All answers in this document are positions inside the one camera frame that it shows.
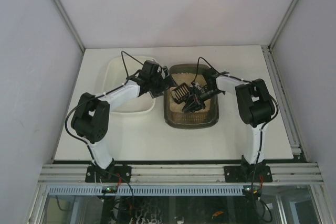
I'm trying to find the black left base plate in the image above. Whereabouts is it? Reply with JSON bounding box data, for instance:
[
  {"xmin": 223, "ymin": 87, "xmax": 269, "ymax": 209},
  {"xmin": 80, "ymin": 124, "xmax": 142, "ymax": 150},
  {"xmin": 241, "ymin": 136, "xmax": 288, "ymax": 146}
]
[{"xmin": 85, "ymin": 165, "xmax": 132, "ymax": 183}]

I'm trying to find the white plastic bin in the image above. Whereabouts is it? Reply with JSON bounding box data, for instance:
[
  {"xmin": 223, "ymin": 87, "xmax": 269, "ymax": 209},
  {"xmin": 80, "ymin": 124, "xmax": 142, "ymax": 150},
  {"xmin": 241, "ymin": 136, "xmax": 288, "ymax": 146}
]
[{"xmin": 102, "ymin": 56, "xmax": 155, "ymax": 115}]

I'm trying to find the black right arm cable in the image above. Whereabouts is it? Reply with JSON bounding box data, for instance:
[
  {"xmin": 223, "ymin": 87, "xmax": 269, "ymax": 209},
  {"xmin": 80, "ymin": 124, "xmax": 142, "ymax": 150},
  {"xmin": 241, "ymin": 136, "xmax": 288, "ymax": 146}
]
[{"xmin": 193, "ymin": 56, "xmax": 279, "ymax": 172}]

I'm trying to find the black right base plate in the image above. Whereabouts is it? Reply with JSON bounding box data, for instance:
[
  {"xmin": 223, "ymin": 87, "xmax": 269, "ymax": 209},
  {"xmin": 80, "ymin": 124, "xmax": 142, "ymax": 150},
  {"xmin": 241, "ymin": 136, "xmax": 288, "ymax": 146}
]
[{"xmin": 224, "ymin": 165, "xmax": 273, "ymax": 183}]

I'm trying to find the aluminium mounting rail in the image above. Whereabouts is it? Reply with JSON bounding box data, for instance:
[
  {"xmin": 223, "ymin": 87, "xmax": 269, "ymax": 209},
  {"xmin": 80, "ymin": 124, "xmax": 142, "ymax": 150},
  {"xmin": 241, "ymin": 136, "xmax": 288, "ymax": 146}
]
[{"xmin": 38, "ymin": 163, "xmax": 323, "ymax": 185}]

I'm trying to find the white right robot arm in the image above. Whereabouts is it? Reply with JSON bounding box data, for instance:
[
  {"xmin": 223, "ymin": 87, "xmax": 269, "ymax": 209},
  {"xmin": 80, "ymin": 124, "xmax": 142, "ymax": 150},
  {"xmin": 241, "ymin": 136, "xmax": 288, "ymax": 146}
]
[{"xmin": 182, "ymin": 68, "xmax": 278, "ymax": 165}]

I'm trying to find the blue-grey slotted cable duct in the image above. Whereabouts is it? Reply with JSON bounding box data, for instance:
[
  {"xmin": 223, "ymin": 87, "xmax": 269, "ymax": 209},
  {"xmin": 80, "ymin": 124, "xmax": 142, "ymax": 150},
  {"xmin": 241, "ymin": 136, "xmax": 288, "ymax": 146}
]
[{"xmin": 49, "ymin": 185, "xmax": 251, "ymax": 196}]

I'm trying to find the black slotted litter scoop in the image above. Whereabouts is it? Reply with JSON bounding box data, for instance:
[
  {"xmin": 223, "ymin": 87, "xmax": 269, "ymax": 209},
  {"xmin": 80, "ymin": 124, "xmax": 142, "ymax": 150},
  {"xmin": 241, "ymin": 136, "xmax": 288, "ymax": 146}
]
[{"xmin": 171, "ymin": 82, "xmax": 190, "ymax": 104}]

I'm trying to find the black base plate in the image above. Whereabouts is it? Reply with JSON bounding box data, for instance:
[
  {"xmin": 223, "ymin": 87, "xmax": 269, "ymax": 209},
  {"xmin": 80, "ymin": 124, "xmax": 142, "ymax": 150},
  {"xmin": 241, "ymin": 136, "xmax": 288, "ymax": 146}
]
[
  {"xmin": 85, "ymin": 165, "xmax": 132, "ymax": 183},
  {"xmin": 224, "ymin": 165, "xmax": 273, "ymax": 183}
]

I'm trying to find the dark translucent litter box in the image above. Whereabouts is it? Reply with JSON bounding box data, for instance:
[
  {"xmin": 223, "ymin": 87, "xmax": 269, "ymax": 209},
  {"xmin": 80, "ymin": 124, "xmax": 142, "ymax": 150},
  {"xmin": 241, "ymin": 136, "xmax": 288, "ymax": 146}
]
[{"xmin": 164, "ymin": 63, "xmax": 219, "ymax": 129}]

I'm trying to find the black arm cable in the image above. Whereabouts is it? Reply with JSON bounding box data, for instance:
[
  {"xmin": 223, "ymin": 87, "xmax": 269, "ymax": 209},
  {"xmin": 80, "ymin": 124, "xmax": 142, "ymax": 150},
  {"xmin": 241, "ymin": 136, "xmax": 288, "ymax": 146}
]
[
  {"xmin": 193, "ymin": 56, "xmax": 279, "ymax": 172},
  {"xmin": 65, "ymin": 50, "xmax": 148, "ymax": 156}
]

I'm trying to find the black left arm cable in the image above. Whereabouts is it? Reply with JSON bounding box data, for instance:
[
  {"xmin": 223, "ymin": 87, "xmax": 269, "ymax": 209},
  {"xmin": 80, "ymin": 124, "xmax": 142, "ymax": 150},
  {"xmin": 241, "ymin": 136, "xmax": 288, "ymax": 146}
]
[{"xmin": 65, "ymin": 50, "xmax": 148, "ymax": 156}]

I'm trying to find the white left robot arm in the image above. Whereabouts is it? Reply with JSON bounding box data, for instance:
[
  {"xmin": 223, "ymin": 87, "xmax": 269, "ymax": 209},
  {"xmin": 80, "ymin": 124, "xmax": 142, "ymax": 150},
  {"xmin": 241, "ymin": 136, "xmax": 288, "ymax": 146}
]
[{"xmin": 65, "ymin": 60, "xmax": 177, "ymax": 169}]

